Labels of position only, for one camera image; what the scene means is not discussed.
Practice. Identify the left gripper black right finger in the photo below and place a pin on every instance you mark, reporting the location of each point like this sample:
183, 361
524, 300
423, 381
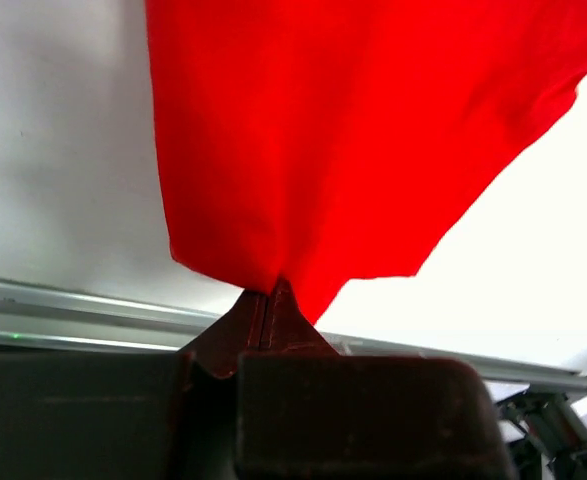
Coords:
305, 411

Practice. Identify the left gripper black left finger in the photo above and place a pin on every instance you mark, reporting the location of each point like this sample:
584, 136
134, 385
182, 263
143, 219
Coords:
82, 415

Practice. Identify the red t-shirt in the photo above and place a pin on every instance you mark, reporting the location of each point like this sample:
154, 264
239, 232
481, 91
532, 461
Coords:
323, 141

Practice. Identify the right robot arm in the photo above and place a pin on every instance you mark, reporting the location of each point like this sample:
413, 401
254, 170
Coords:
554, 438

